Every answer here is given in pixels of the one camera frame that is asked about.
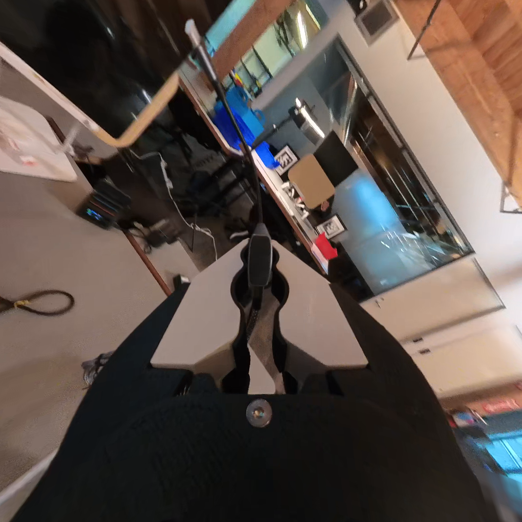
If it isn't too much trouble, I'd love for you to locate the black table with plywood edge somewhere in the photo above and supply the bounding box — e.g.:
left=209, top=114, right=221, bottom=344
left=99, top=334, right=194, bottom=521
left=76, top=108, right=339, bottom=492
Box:
left=0, top=0, right=229, bottom=149

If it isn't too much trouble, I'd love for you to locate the brown cable loop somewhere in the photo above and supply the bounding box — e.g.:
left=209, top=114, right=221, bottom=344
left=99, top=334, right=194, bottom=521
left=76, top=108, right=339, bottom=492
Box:
left=0, top=289, right=75, bottom=317

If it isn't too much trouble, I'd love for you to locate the braided usb-c cable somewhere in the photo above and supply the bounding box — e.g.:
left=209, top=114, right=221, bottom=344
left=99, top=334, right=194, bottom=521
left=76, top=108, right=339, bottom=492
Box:
left=243, top=285, right=263, bottom=342

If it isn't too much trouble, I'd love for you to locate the black and silver flask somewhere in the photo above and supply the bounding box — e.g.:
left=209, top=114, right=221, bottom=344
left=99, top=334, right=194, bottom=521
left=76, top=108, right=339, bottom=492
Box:
left=289, top=98, right=327, bottom=146

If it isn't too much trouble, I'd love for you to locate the white power cable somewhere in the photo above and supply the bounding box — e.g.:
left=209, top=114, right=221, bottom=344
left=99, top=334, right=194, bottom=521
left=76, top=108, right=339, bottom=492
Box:
left=157, top=153, right=218, bottom=255

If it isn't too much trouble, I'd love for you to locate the black usb adapter with cable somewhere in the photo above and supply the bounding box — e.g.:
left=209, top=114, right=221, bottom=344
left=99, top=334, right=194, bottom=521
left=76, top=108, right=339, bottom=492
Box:
left=185, top=19, right=274, bottom=300

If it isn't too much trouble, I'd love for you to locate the black square board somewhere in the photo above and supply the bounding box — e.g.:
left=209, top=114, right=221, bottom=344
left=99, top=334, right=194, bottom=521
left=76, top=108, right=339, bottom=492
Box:
left=313, top=130, right=359, bottom=185

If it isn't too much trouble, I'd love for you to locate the small dark device with display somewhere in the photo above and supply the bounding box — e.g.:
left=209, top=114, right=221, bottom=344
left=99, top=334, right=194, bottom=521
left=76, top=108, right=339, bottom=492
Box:
left=77, top=179, right=132, bottom=230

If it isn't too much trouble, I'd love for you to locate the tan rounded board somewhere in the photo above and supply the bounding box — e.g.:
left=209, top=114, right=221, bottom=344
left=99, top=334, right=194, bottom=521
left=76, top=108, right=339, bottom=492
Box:
left=288, top=154, right=336, bottom=209

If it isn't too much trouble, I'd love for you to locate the wall vent grille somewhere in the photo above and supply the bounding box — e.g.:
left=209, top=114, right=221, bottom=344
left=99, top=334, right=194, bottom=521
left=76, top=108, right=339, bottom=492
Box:
left=354, top=0, right=399, bottom=37

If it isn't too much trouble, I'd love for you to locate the white printed sheet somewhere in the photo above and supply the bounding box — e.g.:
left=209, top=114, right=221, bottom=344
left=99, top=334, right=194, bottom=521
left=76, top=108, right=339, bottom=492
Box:
left=0, top=96, right=78, bottom=182

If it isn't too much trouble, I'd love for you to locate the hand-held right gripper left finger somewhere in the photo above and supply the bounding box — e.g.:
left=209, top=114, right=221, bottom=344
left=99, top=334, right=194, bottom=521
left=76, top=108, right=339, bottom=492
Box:
left=149, top=244, right=251, bottom=378

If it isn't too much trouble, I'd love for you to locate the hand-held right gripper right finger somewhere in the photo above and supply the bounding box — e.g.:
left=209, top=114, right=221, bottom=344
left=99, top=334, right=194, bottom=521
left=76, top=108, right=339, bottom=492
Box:
left=270, top=240, right=368, bottom=379

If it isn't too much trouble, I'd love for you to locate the blue plastic bin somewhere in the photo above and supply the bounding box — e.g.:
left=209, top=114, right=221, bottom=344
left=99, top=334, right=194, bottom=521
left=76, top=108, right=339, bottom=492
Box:
left=212, top=88, right=282, bottom=170

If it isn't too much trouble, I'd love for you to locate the small red box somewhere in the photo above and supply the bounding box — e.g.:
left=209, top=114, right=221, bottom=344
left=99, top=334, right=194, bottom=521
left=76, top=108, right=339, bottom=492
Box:
left=316, top=232, right=338, bottom=260

